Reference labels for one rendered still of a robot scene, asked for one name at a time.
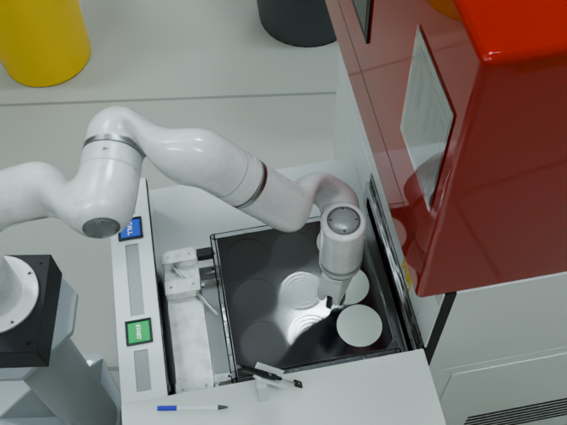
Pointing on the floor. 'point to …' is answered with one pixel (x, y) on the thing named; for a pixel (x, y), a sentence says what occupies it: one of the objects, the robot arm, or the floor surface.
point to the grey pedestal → (61, 381)
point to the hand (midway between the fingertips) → (337, 296)
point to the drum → (43, 40)
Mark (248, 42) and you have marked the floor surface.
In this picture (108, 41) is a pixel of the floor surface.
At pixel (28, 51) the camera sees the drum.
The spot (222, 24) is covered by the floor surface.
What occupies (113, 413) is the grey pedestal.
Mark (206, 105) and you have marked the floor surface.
